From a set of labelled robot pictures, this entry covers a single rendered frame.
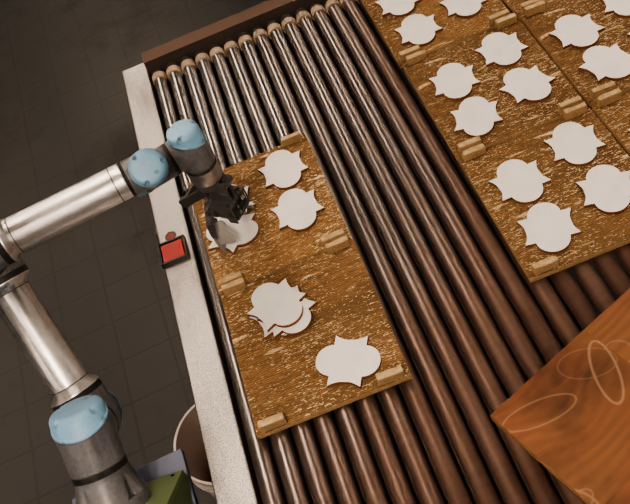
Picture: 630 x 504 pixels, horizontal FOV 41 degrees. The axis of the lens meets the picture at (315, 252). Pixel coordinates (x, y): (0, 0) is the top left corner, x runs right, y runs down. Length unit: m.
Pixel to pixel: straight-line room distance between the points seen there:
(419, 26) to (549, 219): 0.82
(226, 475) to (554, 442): 0.68
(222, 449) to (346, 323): 0.39
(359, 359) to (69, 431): 0.61
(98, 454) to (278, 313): 0.50
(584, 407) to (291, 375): 0.63
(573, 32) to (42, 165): 2.71
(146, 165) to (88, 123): 2.70
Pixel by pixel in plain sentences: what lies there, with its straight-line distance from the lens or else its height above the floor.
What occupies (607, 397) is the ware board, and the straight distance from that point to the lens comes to 1.63.
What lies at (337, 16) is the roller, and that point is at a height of 0.92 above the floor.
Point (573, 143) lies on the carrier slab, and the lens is 2.13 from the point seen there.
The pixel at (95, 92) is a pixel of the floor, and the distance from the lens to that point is 4.55.
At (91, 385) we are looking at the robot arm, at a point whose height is 1.08.
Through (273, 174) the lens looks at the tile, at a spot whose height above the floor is 0.95.
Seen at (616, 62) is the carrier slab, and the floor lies 0.95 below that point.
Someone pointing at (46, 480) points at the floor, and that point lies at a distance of 3.23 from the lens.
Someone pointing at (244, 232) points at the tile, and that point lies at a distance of 2.05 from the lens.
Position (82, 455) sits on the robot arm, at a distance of 1.76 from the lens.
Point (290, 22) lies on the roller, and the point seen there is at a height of 0.92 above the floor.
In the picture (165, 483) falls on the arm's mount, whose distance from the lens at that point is 1.86.
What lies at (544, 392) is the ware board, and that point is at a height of 1.04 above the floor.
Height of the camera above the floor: 2.49
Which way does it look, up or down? 49 degrees down
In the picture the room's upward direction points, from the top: 24 degrees counter-clockwise
